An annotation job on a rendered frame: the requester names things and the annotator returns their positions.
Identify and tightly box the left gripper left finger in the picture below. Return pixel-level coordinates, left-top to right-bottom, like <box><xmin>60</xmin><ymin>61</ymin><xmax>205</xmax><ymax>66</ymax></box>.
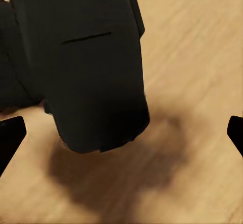
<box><xmin>0</xmin><ymin>116</ymin><xmax>26</xmax><ymax>177</ymax></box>

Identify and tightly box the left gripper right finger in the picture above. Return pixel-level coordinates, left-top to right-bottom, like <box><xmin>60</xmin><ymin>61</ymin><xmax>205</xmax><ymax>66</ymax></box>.
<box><xmin>227</xmin><ymin>116</ymin><xmax>243</xmax><ymax>156</ymax></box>

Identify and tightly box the digital camera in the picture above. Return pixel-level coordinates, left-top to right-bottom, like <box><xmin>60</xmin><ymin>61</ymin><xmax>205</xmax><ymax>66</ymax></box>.
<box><xmin>0</xmin><ymin>0</ymin><xmax>150</xmax><ymax>154</ymax></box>

